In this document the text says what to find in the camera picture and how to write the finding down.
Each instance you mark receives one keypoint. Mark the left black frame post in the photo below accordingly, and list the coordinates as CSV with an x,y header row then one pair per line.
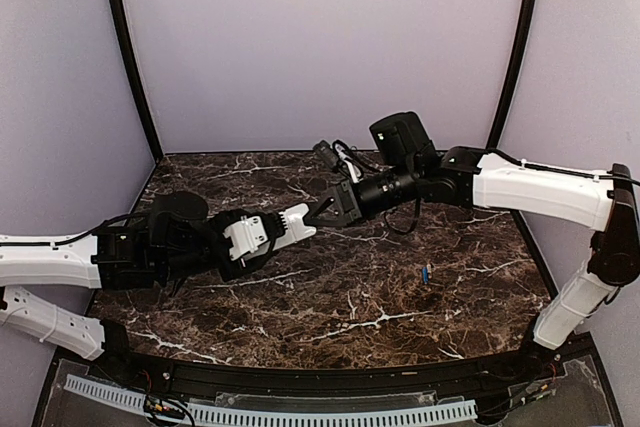
x,y
128,57

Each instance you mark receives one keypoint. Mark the white slotted cable duct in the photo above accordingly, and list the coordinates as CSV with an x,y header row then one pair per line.
x,y
280,413

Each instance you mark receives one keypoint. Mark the black frame post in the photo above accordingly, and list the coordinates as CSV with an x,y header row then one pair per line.
x,y
512,73
128,57

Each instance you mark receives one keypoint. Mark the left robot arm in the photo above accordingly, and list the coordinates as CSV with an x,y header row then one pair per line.
x,y
172,241

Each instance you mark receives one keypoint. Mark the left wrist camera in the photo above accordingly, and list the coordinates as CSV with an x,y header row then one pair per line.
x,y
252,236

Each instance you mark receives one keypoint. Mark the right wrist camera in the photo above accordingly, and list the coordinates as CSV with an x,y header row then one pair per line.
x,y
338,161

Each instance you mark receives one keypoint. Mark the black front table rail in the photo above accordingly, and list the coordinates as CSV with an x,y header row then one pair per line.
x,y
480,376

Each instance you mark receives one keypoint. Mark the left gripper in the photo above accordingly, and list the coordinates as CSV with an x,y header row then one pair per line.
x,y
234,270

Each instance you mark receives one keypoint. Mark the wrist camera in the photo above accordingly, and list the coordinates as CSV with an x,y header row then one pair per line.
x,y
252,236
338,161

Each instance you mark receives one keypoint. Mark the right black frame post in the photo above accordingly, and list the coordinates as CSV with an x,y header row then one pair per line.
x,y
512,73

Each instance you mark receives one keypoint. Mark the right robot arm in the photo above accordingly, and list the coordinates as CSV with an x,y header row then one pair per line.
x,y
602,201

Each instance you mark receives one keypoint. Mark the white remote control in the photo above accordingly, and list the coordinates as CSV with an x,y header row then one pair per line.
x,y
295,228

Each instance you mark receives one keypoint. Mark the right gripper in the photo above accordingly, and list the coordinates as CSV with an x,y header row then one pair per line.
x,y
347,206

